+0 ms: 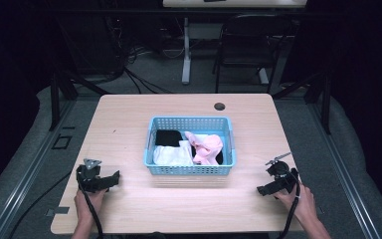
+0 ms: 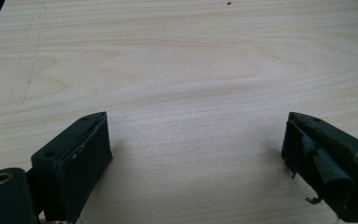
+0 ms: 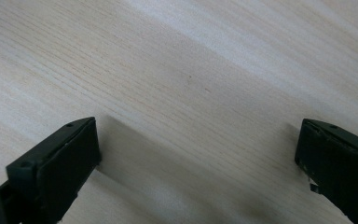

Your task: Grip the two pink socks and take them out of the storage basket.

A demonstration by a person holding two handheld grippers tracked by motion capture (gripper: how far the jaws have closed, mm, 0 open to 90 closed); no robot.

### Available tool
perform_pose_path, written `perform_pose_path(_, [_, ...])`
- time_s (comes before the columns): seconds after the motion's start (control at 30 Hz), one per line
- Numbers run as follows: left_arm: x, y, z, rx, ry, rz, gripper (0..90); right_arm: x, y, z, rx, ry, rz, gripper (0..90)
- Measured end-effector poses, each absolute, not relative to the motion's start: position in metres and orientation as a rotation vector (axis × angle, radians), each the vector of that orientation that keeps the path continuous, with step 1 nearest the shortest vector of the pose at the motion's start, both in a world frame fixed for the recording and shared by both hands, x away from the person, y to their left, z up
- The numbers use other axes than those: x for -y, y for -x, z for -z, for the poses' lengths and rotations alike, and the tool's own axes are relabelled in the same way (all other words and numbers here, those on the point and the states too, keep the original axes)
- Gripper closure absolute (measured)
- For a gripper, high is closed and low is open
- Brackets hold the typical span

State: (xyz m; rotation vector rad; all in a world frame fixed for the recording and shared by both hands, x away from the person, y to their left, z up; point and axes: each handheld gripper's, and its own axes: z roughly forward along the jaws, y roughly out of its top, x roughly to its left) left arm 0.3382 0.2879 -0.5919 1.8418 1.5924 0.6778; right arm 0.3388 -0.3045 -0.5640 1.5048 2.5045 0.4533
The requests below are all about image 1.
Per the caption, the person's right hand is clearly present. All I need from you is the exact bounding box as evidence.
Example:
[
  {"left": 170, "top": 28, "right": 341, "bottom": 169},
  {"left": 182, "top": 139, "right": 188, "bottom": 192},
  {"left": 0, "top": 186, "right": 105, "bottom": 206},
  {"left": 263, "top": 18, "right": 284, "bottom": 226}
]
[{"left": 274, "top": 182, "right": 318, "bottom": 226}]

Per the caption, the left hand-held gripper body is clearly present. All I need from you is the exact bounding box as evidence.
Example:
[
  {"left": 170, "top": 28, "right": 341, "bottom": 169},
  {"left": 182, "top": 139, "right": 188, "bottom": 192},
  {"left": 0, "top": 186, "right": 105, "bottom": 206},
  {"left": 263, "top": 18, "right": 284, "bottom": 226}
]
[{"left": 76, "top": 157, "right": 111, "bottom": 194}]

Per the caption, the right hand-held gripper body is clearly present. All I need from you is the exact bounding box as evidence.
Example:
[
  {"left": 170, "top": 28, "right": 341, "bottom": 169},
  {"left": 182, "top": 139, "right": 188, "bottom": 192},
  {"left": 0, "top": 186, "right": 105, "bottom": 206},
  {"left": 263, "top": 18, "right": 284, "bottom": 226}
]
[{"left": 265, "top": 151, "right": 301, "bottom": 197}]

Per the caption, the light blue plastic basket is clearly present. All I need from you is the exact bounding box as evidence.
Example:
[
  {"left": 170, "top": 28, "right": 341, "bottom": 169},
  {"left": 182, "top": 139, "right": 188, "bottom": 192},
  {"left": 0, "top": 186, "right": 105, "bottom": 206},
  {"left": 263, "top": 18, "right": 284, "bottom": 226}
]
[{"left": 142, "top": 116, "right": 238, "bottom": 176}]

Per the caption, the black cloth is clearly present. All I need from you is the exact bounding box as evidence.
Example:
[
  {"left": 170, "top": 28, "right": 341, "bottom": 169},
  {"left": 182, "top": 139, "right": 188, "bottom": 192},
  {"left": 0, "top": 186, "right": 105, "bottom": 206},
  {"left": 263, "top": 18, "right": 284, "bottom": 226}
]
[{"left": 154, "top": 129, "right": 184, "bottom": 148}]

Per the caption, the dark cloth under pink cloth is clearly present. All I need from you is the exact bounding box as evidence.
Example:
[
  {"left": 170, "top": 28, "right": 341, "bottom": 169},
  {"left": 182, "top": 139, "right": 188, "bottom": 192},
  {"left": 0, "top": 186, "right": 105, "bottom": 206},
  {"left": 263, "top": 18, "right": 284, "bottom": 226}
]
[{"left": 190, "top": 144, "right": 225, "bottom": 165}]

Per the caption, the black chair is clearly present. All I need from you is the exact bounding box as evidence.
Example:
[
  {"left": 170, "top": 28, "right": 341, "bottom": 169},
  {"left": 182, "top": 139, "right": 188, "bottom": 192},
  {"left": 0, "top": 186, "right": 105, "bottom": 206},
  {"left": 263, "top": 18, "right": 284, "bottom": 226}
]
[{"left": 212, "top": 13, "right": 294, "bottom": 95}]

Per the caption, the white desk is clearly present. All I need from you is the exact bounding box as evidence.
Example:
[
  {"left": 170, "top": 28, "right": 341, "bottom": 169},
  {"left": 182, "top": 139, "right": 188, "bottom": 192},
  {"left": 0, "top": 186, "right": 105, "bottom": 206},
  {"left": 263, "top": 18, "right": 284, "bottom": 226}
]
[{"left": 162, "top": 0, "right": 308, "bottom": 9}]

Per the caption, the bundle of black cables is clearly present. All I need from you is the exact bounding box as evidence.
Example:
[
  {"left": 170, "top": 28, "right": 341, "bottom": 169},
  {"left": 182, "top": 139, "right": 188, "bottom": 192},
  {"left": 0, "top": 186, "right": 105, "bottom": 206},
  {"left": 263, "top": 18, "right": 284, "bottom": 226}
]
[{"left": 102, "top": 16, "right": 175, "bottom": 96}]

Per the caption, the person's left hand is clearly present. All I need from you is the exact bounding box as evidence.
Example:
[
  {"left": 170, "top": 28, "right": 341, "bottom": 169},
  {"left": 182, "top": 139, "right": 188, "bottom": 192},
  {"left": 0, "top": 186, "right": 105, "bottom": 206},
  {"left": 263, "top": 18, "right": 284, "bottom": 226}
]
[{"left": 74, "top": 187, "right": 108, "bottom": 224}]

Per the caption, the black metal stand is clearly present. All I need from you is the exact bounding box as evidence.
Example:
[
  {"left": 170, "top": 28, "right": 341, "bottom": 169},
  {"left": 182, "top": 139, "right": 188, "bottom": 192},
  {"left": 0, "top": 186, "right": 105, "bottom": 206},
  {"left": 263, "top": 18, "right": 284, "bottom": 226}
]
[
  {"left": 49, "top": 69, "right": 110, "bottom": 131},
  {"left": 272, "top": 70, "right": 332, "bottom": 135}
]

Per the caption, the white desk leg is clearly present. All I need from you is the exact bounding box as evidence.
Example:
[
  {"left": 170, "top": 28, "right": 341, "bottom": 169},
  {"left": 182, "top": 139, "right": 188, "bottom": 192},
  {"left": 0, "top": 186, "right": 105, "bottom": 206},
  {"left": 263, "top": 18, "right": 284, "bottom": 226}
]
[{"left": 181, "top": 17, "right": 193, "bottom": 86}]

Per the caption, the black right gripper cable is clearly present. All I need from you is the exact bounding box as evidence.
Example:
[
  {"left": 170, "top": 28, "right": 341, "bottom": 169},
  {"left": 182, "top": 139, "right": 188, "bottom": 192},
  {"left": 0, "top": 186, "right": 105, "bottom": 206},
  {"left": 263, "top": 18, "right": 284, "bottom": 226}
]
[{"left": 275, "top": 172, "right": 302, "bottom": 239}]

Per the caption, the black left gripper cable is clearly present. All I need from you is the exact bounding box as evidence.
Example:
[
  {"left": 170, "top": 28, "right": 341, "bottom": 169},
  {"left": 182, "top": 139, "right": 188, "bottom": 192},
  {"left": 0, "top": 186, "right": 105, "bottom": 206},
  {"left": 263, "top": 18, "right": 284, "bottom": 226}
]
[{"left": 77, "top": 172, "right": 104, "bottom": 239}]

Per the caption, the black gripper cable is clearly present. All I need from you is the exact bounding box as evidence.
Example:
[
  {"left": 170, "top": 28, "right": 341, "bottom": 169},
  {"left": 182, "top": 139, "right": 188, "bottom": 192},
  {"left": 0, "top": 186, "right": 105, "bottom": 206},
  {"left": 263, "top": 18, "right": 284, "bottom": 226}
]
[
  {"left": 275, "top": 172, "right": 302, "bottom": 239},
  {"left": 77, "top": 172, "right": 104, "bottom": 239}
]

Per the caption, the white cloth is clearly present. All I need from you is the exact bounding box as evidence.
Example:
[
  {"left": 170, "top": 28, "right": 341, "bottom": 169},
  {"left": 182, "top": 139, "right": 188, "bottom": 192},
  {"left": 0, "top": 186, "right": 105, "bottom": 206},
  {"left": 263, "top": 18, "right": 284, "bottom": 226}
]
[{"left": 152, "top": 139, "right": 195, "bottom": 166}]

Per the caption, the black floor cable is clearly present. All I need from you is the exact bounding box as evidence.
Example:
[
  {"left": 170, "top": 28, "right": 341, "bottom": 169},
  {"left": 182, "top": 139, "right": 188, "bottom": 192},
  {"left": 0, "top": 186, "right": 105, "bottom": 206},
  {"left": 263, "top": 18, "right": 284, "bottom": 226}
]
[{"left": 8, "top": 170, "right": 74, "bottom": 239}]

